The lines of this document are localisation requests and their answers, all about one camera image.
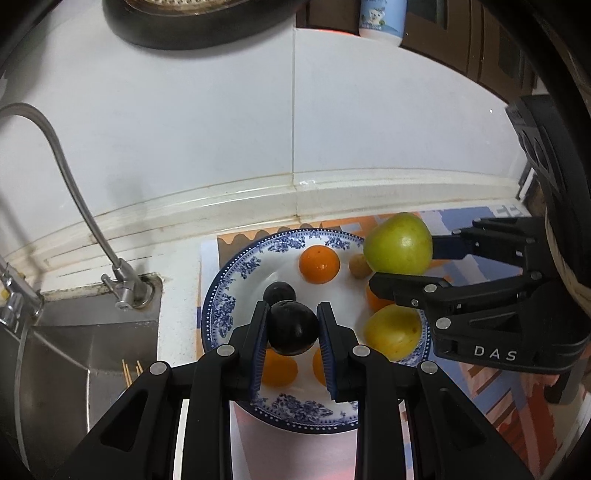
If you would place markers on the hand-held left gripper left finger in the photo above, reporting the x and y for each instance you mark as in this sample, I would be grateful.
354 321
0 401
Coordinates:
259 341

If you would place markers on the steel faucet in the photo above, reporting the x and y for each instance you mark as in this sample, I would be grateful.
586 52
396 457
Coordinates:
124 281

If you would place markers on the steel tap fitting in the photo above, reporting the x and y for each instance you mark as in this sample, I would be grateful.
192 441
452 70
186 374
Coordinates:
18 300

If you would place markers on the orange mandarin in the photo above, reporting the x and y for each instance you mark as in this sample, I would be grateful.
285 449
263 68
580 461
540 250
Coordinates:
376 300
319 264
277 369
318 364

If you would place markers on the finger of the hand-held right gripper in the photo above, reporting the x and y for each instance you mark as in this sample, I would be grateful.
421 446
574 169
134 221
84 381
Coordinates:
397 288
445 247

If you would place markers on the small tan longan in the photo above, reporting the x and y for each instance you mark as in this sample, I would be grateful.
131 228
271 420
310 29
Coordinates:
358 267

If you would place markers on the blue patterned white plate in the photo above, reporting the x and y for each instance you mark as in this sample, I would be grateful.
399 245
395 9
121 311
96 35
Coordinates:
277 272

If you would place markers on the black pan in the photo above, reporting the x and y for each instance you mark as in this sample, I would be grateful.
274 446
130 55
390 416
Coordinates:
184 32

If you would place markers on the orange and blue printed mat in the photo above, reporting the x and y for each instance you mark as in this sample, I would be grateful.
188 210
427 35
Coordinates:
489 415

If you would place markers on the light blue bottle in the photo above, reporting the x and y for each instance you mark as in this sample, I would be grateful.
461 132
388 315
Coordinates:
383 18

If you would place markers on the steel sink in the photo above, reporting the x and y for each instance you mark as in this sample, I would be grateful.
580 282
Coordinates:
69 350

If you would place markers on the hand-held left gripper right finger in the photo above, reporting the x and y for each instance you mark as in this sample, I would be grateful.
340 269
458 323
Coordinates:
328 350

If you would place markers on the dark wooden cabinet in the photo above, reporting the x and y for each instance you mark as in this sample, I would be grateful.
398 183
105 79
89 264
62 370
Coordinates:
461 37

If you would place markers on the dark plum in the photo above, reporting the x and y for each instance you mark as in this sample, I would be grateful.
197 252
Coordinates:
277 291
293 327

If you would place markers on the yellow-green citrus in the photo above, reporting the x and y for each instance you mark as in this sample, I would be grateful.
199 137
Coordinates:
392 332

